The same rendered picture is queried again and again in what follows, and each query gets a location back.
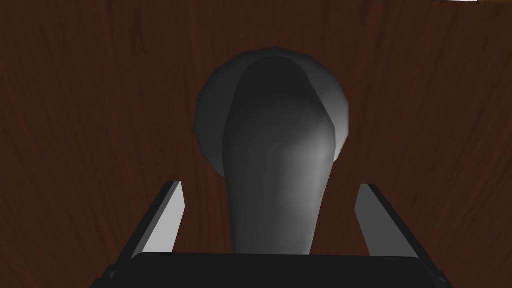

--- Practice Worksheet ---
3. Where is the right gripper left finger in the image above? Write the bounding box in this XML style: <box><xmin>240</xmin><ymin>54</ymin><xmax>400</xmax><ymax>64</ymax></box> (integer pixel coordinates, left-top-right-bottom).
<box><xmin>116</xmin><ymin>180</ymin><xmax>186</xmax><ymax>269</ymax></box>

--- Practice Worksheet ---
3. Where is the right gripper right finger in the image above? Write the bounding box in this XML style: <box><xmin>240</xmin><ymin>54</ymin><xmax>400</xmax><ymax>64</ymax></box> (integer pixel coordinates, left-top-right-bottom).
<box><xmin>354</xmin><ymin>183</ymin><xmax>438</xmax><ymax>274</ymax></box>

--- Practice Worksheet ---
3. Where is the grey door handle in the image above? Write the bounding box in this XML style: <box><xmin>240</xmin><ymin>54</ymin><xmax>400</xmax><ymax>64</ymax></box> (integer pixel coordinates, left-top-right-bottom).
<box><xmin>193</xmin><ymin>46</ymin><xmax>350</xmax><ymax>256</ymax></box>

